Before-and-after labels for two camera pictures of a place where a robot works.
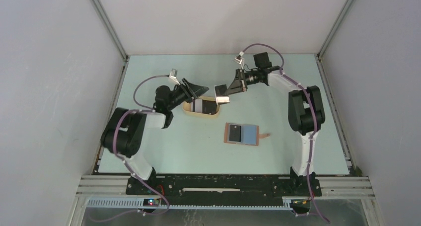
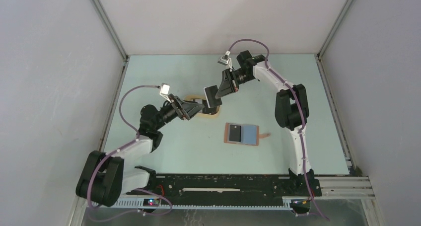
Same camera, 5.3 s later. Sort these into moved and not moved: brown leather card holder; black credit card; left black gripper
Moved: left black gripper
Not moved: brown leather card holder; black credit card
